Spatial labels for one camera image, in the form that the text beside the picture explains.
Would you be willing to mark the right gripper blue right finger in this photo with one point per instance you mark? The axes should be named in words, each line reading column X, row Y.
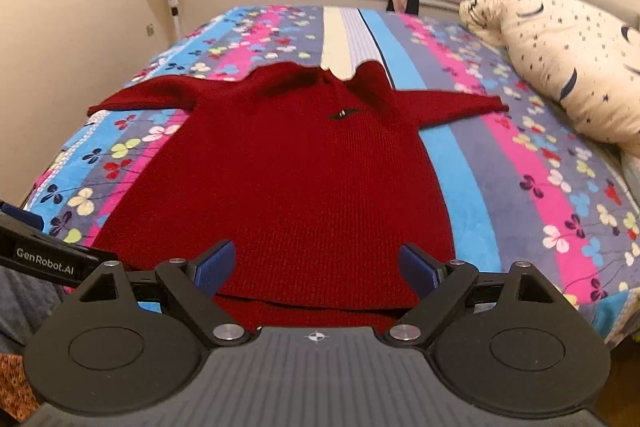
column 442, row 289

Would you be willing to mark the cream patterned pillow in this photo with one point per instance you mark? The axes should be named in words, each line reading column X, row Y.
column 578, row 55

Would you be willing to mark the dark chair back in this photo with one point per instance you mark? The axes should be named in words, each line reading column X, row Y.
column 411, row 7

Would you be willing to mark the dark red knit sweater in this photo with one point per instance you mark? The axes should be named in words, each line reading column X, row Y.
column 316, row 181

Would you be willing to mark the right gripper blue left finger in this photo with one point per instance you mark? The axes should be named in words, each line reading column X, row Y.
column 188, row 290

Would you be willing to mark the colourful floral striped blanket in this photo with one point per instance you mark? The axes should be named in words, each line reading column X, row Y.
column 519, row 185

